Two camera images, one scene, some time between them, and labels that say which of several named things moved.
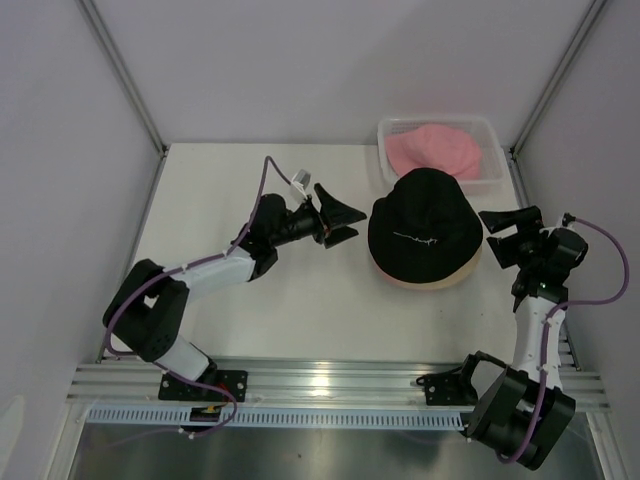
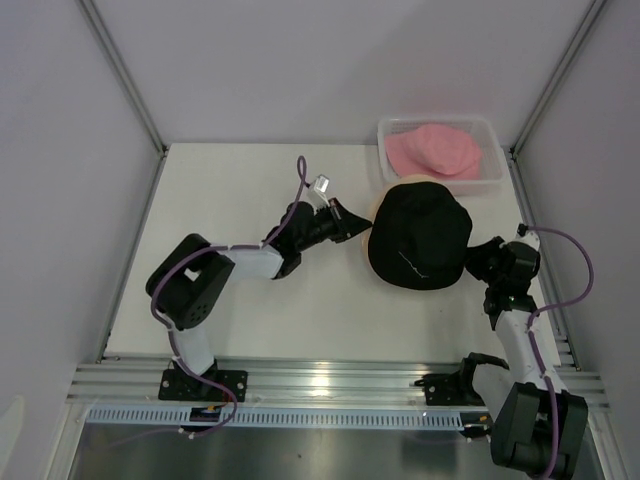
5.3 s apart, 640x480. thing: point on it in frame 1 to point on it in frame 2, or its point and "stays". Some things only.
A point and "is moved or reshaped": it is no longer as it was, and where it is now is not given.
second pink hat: x=437 y=147 stays
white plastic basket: x=467 y=147 stays
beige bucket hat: x=414 y=285 to x=391 y=187
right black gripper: x=529 y=221 to x=475 y=255
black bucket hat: x=425 y=229 is moved or reshaped
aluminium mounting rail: x=387 y=381 stays
